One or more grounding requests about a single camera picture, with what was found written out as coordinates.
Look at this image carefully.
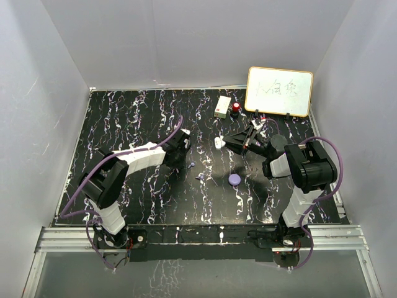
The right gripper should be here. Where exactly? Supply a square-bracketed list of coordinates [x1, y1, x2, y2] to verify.
[221, 125, 272, 159]

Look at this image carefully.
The white earbud charging case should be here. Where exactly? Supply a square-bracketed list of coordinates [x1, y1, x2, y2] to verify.
[214, 136, 226, 150]

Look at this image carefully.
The purple round earbud case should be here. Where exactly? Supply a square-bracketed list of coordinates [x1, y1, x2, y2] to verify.
[228, 173, 241, 186]

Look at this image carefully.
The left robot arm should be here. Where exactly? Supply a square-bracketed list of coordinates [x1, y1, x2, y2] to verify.
[81, 129, 191, 248]

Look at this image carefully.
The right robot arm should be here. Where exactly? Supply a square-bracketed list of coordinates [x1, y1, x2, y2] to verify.
[214, 123, 338, 246]

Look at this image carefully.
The red emergency stop button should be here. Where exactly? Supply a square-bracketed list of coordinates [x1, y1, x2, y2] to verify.
[230, 102, 240, 119]

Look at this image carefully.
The white cardboard box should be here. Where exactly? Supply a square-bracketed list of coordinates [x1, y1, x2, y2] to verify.
[214, 96, 231, 119]

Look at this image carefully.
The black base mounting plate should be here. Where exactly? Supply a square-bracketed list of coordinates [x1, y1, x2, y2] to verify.
[92, 223, 311, 263]

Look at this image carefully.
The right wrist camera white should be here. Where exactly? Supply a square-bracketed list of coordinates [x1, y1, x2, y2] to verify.
[251, 117, 266, 131]

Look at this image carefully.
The white whiteboard yellow frame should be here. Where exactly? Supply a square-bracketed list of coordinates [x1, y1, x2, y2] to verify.
[244, 66, 314, 117]

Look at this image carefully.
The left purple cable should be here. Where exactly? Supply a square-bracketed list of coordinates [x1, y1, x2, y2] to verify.
[60, 115, 184, 269]

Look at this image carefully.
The aluminium frame rail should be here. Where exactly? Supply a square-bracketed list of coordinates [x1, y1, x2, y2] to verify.
[22, 223, 383, 297]

